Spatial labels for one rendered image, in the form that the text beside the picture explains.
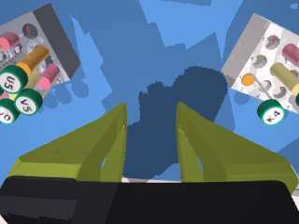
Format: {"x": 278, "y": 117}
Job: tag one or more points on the orange tube with green cap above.
{"x": 14, "y": 77}

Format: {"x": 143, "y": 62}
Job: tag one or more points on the blue bench mat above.
{"x": 151, "y": 54}

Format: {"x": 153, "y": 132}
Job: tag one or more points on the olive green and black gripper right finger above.
{"x": 225, "y": 156}

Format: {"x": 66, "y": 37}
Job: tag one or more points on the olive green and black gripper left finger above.
{"x": 81, "y": 153}

